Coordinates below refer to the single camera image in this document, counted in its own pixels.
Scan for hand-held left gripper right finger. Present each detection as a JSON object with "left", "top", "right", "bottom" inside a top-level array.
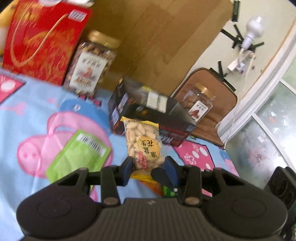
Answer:
[{"left": 151, "top": 156, "right": 244, "bottom": 207}]

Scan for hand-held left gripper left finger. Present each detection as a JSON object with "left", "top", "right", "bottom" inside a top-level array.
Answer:
[{"left": 55, "top": 157, "right": 135, "bottom": 207}]

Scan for orange green snack packet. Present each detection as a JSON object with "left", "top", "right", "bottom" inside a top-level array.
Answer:
[{"left": 139, "top": 178, "right": 179, "bottom": 197}]

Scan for clear peanut packet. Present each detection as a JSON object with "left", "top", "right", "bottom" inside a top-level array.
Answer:
[{"left": 121, "top": 116, "right": 166, "bottom": 180}]

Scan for black printed box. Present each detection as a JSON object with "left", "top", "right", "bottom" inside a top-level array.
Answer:
[{"left": 107, "top": 77, "right": 197, "bottom": 147}]

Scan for pecan jar with gold lid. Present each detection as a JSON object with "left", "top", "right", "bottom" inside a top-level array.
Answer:
[{"left": 181, "top": 83, "right": 214, "bottom": 123}]

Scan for brown cushion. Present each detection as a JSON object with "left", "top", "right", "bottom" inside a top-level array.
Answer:
[{"left": 170, "top": 68, "right": 238, "bottom": 147}]

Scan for black tape strips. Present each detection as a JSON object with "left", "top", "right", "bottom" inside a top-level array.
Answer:
[
  {"left": 221, "top": 24, "right": 265, "bottom": 51},
  {"left": 210, "top": 61, "right": 237, "bottom": 91}
]

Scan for nut jar with gold lid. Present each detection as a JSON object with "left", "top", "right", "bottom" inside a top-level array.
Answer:
[{"left": 63, "top": 30, "right": 121, "bottom": 98}]

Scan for printed cartoon blanket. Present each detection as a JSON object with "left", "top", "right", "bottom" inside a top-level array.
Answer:
[{"left": 0, "top": 68, "right": 240, "bottom": 241}]

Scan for wooden headboard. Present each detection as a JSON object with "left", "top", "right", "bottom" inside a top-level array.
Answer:
[{"left": 88, "top": 0, "right": 234, "bottom": 98}]

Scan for white plug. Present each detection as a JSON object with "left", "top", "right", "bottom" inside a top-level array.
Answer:
[{"left": 228, "top": 50, "right": 256, "bottom": 75}]

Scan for red gift box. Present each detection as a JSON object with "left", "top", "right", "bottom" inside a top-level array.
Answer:
[{"left": 2, "top": 0, "right": 92, "bottom": 85}]

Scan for white lamp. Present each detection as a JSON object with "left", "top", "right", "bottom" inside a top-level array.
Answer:
[{"left": 240, "top": 16, "right": 264, "bottom": 50}]

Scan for white window frame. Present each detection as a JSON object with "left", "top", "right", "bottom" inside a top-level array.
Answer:
[{"left": 218, "top": 28, "right": 296, "bottom": 142}]

